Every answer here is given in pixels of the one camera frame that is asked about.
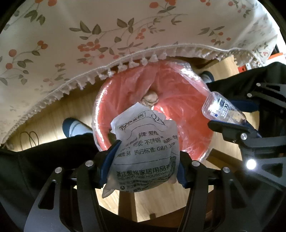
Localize clear plastic bottle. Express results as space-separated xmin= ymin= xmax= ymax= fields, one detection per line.
xmin=201 ymin=91 xmax=246 ymax=124

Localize person's foot blue shoe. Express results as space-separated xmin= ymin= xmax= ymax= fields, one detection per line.
xmin=62 ymin=118 xmax=93 ymax=138
xmin=199 ymin=71 xmax=215 ymax=84

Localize white printed plastic packet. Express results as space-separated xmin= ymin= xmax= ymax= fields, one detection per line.
xmin=102 ymin=103 xmax=180 ymax=199

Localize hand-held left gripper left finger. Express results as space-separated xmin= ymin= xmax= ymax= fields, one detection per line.
xmin=22 ymin=139 xmax=122 ymax=232

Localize crumpled beige tissue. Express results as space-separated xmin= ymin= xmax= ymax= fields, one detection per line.
xmin=140 ymin=90 xmax=159 ymax=109

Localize floral tablecloth with tassels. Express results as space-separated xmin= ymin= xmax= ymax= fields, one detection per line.
xmin=0 ymin=0 xmax=280 ymax=145

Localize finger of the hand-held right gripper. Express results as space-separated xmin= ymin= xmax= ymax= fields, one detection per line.
xmin=208 ymin=120 xmax=286 ymax=150
xmin=230 ymin=82 xmax=286 ymax=114

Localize person's left leg black trousers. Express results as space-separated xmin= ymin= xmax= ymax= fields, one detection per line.
xmin=0 ymin=133 xmax=105 ymax=232

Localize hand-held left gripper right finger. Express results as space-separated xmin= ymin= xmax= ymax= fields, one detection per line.
xmin=176 ymin=150 xmax=262 ymax=232

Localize person's left foot blue shoe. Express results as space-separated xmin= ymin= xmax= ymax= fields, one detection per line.
xmin=62 ymin=118 xmax=93 ymax=138

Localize red trash bin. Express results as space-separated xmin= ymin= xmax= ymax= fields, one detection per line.
xmin=92 ymin=60 xmax=215 ymax=162

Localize orange box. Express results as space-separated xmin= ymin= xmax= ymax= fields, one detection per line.
xmin=268 ymin=53 xmax=286 ymax=65

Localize person's right foot blue shoe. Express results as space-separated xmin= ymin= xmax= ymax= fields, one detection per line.
xmin=199 ymin=71 xmax=215 ymax=84

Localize thin cable loop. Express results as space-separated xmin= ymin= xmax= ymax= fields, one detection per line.
xmin=19 ymin=131 xmax=39 ymax=146

